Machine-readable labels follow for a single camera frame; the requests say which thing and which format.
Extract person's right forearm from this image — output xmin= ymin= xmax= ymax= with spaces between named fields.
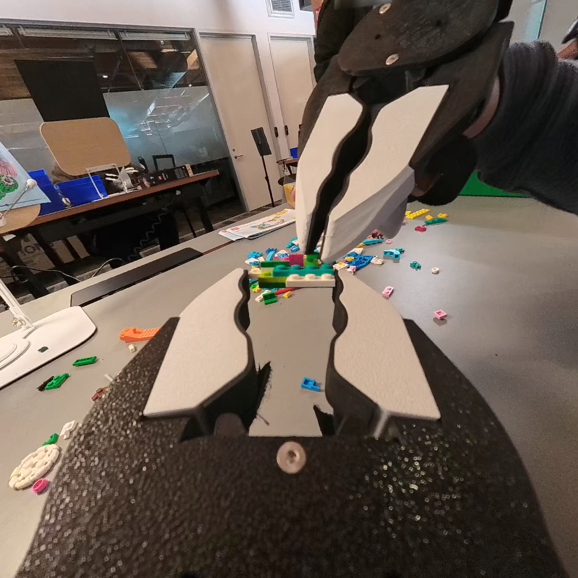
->
xmin=470 ymin=40 xmax=578 ymax=213

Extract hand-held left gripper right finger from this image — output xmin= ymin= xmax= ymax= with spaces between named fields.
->
xmin=324 ymin=271 xmax=442 ymax=439

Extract open instruction booklet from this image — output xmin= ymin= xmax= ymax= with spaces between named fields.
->
xmin=0 ymin=142 xmax=51 ymax=210

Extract white door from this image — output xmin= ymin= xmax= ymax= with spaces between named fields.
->
xmin=267 ymin=34 xmax=317 ymax=159
xmin=199 ymin=32 xmax=272 ymax=213

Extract dark wooden desk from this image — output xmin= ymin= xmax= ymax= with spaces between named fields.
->
xmin=0 ymin=169 xmax=222 ymax=272

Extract white round lego plate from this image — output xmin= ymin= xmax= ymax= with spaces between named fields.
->
xmin=8 ymin=443 xmax=61 ymax=490

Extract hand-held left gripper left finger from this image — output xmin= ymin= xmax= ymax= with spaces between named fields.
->
xmin=142 ymin=268 xmax=272 ymax=442

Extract white robot hands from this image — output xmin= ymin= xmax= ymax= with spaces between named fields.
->
xmin=106 ymin=166 xmax=138 ymax=190

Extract black music stand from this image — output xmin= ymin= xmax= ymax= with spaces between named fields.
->
xmin=250 ymin=127 xmax=277 ymax=208

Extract multicolour lego build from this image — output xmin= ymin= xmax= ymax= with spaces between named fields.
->
xmin=247 ymin=253 xmax=337 ymax=290

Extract pile of lego pieces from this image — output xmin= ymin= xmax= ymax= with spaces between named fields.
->
xmin=245 ymin=209 xmax=450 ymax=306

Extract closed instruction booklet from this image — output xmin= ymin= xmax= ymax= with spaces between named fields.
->
xmin=219 ymin=209 xmax=299 ymax=241

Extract person's right hand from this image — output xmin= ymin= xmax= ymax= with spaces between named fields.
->
xmin=463 ymin=74 xmax=503 ymax=138

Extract coiled black cable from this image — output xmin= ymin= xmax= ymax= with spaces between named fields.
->
xmin=135 ymin=205 xmax=170 ymax=263

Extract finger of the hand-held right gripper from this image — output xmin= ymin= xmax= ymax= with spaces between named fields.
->
xmin=294 ymin=92 xmax=367 ymax=262
xmin=317 ymin=83 xmax=452 ymax=265

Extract scattered green brown lego bits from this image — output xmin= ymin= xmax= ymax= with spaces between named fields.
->
xmin=37 ymin=344 xmax=110 ymax=448

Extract blue plastic bin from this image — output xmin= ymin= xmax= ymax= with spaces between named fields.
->
xmin=26 ymin=168 xmax=64 ymax=215
xmin=58 ymin=174 xmax=109 ymax=201

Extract orange brick separator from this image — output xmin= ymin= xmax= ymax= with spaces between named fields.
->
xmin=118 ymin=326 xmax=162 ymax=343

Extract black equipment case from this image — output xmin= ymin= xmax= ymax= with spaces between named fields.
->
xmin=135 ymin=154 xmax=190 ymax=183

